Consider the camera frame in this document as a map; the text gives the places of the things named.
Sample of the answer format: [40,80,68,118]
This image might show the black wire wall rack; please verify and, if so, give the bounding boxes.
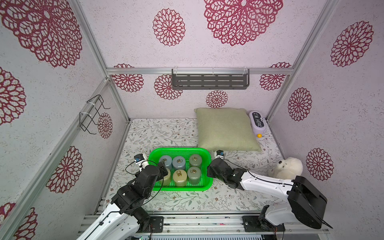
[79,94,110,135]

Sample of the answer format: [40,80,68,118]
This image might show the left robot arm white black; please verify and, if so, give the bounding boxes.
[78,161,168,240]

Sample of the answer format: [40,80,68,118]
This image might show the green linen cushion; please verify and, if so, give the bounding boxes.
[195,108,262,152]

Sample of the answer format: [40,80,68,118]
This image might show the green plastic perforated basket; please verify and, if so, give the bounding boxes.
[148,148,213,192]

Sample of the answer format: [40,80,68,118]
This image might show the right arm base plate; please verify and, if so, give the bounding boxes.
[242,216,286,233]

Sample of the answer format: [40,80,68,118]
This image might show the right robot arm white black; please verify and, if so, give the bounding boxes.
[207,158,332,229]

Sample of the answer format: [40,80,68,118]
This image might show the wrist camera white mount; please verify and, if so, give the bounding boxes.
[134,154,149,171]
[215,150,225,160]

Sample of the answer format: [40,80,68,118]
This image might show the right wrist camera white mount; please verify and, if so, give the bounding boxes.
[215,150,225,160]

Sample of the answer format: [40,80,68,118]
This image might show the grey metal wall shelf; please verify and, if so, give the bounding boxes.
[171,69,250,90]

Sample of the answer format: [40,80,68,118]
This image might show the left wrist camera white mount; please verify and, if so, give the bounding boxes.
[134,154,149,171]

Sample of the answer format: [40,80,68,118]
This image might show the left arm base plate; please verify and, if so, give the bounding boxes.
[137,216,164,234]

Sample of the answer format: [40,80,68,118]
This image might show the white plush seal toy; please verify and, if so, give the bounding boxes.
[268,157,303,180]

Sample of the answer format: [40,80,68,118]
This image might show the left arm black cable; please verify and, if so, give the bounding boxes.
[80,159,164,240]

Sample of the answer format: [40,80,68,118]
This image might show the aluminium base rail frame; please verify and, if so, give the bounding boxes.
[77,212,330,240]

